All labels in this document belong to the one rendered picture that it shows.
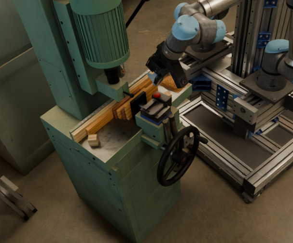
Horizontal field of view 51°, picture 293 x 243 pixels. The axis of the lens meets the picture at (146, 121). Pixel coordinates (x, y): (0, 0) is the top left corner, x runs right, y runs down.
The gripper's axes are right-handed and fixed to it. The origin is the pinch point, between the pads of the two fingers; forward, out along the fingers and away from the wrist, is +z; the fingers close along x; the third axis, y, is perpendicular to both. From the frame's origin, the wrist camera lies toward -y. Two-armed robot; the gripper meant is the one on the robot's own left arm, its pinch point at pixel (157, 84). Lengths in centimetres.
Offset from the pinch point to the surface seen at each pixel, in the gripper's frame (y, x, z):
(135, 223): -39, 27, 71
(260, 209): -93, -38, 71
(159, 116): -9.8, 8.0, 3.5
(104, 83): 17.0, 11.1, 11.0
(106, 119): 6.6, 17.2, 21.9
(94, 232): -28, 41, 108
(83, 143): 5.3, 32.0, 23.7
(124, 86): 10.0, 6.8, 7.9
